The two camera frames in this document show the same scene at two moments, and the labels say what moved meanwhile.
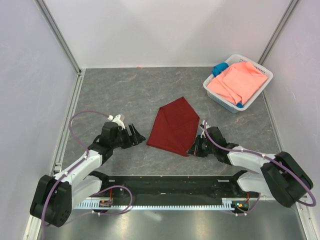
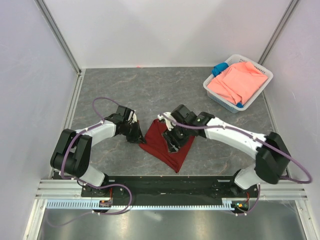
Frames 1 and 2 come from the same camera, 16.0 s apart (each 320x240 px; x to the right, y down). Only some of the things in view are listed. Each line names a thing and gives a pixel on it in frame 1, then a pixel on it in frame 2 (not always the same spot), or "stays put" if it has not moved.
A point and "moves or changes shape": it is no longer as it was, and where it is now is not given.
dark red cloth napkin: (175, 127) moves or changes shape
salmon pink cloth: (238, 82) stays put
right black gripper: (196, 151) → (172, 146)
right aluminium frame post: (287, 13) stays put
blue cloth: (218, 68) stays put
